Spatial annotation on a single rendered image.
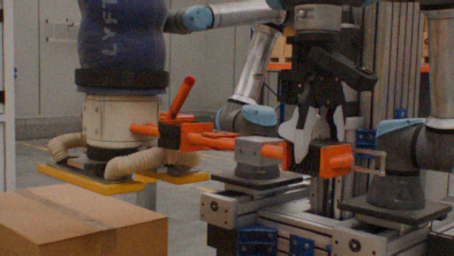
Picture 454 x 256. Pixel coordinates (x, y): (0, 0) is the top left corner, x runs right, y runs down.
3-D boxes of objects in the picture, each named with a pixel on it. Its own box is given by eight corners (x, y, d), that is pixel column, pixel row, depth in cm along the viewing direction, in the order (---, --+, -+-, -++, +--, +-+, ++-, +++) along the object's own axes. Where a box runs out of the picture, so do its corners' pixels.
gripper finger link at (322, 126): (323, 147, 96) (312, 100, 92) (350, 151, 91) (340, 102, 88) (312, 155, 94) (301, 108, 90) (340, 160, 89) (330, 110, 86)
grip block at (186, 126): (154, 147, 112) (155, 120, 111) (190, 144, 118) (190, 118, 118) (179, 153, 106) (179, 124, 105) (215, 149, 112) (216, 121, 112)
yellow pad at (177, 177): (102, 164, 146) (102, 147, 146) (133, 161, 153) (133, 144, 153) (177, 185, 122) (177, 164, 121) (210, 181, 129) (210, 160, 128)
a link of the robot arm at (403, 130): (387, 161, 149) (389, 114, 148) (434, 168, 140) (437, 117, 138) (365, 166, 140) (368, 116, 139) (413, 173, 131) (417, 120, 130)
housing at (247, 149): (232, 161, 97) (233, 137, 96) (257, 158, 101) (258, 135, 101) (259, 167, 92) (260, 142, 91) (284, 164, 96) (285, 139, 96)
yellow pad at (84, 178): (36, 172, 133) (36, 152, 133) (72, 168, 140) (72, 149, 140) (104, 197, 109) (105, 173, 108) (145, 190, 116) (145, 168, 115)
